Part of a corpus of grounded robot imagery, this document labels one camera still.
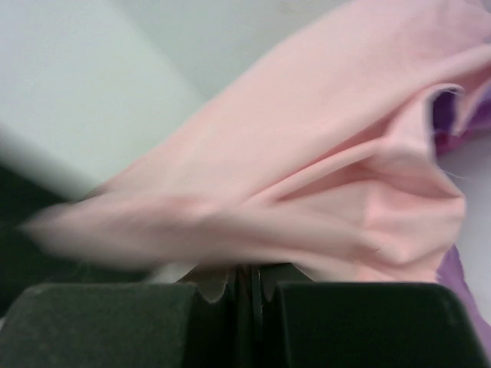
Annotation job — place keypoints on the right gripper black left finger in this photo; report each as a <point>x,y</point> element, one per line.
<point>211,282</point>

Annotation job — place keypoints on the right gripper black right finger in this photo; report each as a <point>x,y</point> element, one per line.
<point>265,278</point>

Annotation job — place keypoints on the pink purple pillowcase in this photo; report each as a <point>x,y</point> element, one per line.
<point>322,155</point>

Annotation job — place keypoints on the white pillow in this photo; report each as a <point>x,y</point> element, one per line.
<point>170,273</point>

